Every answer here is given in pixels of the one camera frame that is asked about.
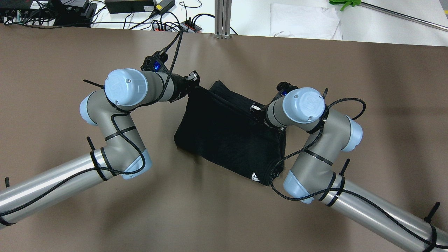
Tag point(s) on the green plastic clamp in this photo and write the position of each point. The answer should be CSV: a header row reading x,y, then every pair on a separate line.
x,y
345,3

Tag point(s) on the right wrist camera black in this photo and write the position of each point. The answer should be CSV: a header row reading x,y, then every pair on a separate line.
x,y
284,88

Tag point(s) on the black graphic t-shirt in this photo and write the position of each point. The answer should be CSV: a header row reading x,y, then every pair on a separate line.
x,y
218,125

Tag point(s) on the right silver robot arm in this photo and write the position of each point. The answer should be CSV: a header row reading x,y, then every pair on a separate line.
x,y
312,178

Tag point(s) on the steel rod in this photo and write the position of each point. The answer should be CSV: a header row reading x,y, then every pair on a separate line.
x,y
404,16

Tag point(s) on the black power adapter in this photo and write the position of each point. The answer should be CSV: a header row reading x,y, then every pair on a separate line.
x,y
130,6

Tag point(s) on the black electronics box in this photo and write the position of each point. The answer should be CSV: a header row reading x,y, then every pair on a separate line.
x,y
74,13

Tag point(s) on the white paper sheet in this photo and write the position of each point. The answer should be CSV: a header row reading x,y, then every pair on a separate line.
x,y
296,21

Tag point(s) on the red black power strip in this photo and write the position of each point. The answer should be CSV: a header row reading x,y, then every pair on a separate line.
x,y
186,26

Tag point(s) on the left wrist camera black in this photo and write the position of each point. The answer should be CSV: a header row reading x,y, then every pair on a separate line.
x,y
155,63

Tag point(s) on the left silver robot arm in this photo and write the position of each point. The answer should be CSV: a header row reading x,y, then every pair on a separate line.
x,y
124,153

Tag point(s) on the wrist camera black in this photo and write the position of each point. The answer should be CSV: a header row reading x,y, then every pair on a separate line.
x,y
284,88
155,63

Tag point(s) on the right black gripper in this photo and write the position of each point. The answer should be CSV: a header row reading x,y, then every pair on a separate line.
x,y
261,114

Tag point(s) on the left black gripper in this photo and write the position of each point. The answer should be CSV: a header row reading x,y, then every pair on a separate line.
x,y
180,88

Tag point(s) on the aluminium frame post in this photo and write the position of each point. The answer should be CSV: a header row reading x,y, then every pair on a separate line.
x,y
222,19

